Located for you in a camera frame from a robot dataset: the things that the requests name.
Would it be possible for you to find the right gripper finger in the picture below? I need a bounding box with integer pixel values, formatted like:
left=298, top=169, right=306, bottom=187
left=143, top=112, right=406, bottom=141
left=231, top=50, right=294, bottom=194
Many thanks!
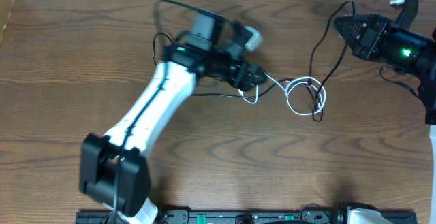
left=338, top=30, right=361, bottom=52
left=334, top=14, right=377, bottom=35

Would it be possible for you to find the white usb cable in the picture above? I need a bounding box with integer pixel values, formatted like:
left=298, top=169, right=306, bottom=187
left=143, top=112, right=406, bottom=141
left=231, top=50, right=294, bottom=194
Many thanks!
left=237, top=72, right=327, bottom=116

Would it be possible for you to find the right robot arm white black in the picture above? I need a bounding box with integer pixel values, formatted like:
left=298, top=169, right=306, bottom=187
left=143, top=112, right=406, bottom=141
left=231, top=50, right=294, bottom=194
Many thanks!
left=334, top=14, right=435, bottom=154

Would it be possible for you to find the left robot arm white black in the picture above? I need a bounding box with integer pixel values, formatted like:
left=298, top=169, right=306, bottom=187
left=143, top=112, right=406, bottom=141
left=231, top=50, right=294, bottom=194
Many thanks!
left=79, top=10, right=266, bottom=223

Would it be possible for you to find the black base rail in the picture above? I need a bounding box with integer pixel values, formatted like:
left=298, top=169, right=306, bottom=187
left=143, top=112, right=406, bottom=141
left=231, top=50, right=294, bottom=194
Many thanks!
left=75, top=203, right=418, bottom=224

